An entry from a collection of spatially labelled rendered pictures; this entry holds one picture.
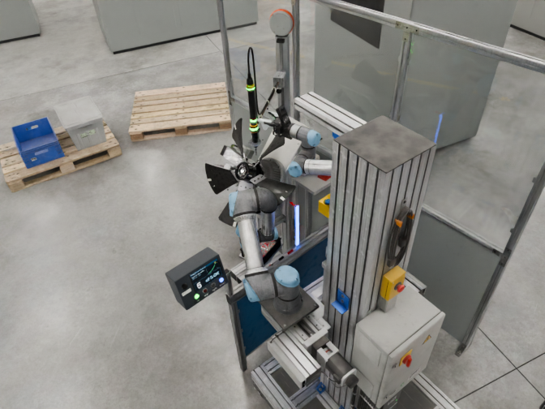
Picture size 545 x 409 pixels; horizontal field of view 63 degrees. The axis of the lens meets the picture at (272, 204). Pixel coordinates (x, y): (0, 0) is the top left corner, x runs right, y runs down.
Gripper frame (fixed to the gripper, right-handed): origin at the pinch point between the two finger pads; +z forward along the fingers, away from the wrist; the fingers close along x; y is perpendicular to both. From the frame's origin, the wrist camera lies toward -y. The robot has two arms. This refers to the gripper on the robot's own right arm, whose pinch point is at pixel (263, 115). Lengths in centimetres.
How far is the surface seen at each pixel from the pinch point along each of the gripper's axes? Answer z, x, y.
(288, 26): 32, 64, -21
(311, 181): 3, 50, 80
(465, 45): -79, 57, -37
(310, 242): -31, 1, 81
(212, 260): -21, -68, 41
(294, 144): 6, 35, 40
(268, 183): -1.0, -0.7, 46.9
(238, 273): 37, -3, 158
